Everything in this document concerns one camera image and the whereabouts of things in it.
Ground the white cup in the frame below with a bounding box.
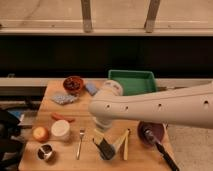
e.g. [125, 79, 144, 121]
[51, 120, 70, 141]

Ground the dark red bowl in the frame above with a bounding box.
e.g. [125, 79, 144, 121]
[63, 76, 84, 94]

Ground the black handled ladle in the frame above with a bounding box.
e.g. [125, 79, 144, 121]
[145, 129, 180, 171]

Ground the grey window post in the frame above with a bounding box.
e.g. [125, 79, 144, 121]
[81, 0, 92, 33]
[144, 0, 161, 33]

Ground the grey right window post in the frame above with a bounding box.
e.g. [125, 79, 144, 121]
[144, 0, 161, 33]

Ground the blue sponge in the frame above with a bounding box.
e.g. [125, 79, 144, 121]
[85, 82, 98, 96]

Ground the black bag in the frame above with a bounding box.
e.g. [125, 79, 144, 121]
[0, 108, 23, 171]

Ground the grey left window post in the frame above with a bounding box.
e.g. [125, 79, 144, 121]
[81, 0, 92, 33]

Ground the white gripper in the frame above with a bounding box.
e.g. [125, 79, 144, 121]
[93, 117, 112, 142]

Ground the green plastic tray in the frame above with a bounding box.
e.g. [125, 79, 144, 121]
[108, 70, 157, 96]

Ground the metal cup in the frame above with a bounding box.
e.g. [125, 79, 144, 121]
[37, 144, 54, 162]

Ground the silver fork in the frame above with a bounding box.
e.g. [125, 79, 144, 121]
[76, 129, 85, 160]

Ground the wooden stick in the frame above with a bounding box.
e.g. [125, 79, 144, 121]
[123, 129, 131, 161]

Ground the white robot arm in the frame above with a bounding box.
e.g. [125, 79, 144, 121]
[88, 80, 213, 132]

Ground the maroon plate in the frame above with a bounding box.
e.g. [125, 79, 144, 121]
[137, 122, 165, 147]

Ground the orange carrot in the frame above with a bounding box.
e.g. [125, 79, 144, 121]
[51, 113, 75, 123]

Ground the red yellow apple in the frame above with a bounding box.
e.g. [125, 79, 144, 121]
[33, 126, 49, 142]

